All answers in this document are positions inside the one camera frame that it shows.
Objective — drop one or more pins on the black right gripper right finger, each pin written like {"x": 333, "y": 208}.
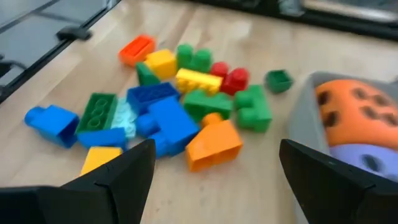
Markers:
{"x": 335, "y": 199}

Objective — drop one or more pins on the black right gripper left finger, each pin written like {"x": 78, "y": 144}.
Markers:
{"x": 93, "y": 202}

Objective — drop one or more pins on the purple foam die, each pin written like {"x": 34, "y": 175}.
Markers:
{"x": 345, "y": 155}

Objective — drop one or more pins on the yellow single-stud brick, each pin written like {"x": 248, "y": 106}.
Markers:
{"x": 98, "y": 157}
{"x": 161, "y": 63}

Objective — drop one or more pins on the blue single-stud brick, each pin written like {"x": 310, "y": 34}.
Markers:
{"x": 56, "y": 124}
{"x": 102, "y": 138}

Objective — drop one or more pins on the orange foam die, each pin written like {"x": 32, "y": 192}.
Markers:
{"x": 354, "y": 127}

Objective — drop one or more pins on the light grey plastic bin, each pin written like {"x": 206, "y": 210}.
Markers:
{"x": 306, "y": 124}

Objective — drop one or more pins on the light cyan brick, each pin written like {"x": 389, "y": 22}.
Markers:
{"x": 124, "y": 118}

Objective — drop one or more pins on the long dark green brick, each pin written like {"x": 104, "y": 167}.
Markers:
{"x": 98, "y": 112}

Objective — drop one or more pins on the large blue stepped brick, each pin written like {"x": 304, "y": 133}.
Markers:
{"x": 174, "y": 124}

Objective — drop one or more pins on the green two-stud brick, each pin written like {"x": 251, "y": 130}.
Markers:
{"x": 253, "y": 112}
{"x": 194, "y": 59}
{"x": 205, "y": 104}

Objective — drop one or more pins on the dark blue hollow brick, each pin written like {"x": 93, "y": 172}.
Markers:
{"x": 149, "y": 95}

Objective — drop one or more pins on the small dark green brick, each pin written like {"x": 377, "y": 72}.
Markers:
{"x": 278, "y": 81}

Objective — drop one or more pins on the orange single-stud brick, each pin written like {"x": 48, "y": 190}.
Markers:
{"x": 214, "y": 146}

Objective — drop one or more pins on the dark green two-hole brick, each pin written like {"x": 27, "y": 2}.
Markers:
{"x": 146, "y": 76}

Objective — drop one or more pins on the red two-stud brick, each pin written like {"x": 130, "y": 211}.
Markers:
{"x": 236, "y": 81}

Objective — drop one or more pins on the red-orange brick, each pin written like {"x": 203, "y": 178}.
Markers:
{"x": 136, "y": 49}

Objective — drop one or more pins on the long yellow studded brick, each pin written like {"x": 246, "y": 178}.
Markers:
{"x": 199, "y": 81}

